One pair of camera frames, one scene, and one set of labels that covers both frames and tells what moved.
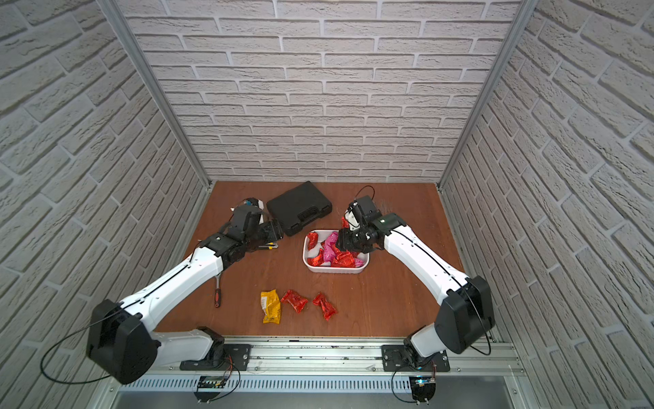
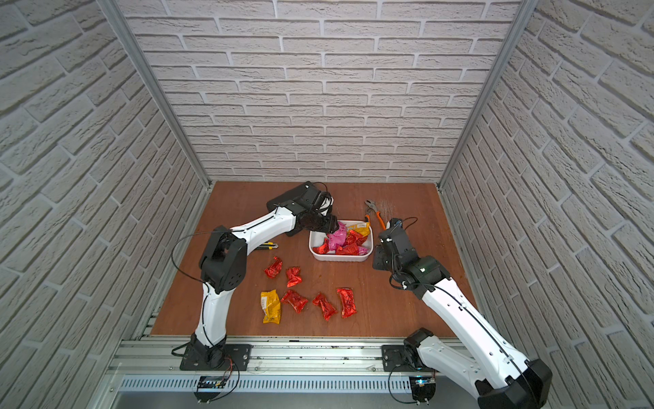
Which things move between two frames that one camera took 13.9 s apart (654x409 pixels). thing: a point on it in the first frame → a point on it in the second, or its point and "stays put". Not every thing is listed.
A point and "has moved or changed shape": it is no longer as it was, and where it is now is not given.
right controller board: (422, 388) stays put
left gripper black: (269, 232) → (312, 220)
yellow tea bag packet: (271, 303) stays put
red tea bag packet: (296, 301) stays put
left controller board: (209, 382) stays put
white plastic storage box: (327, 268) → (316, 238)
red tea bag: (328, 310) stays put
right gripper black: (345, 243) → (377, 261)
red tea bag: (313, 239) → (275, 268)
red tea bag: (344, 259) → (349, 307)
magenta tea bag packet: (329, 247) has moved or changed shape
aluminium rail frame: (338, 373) stays put
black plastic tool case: (300, 208) stays put
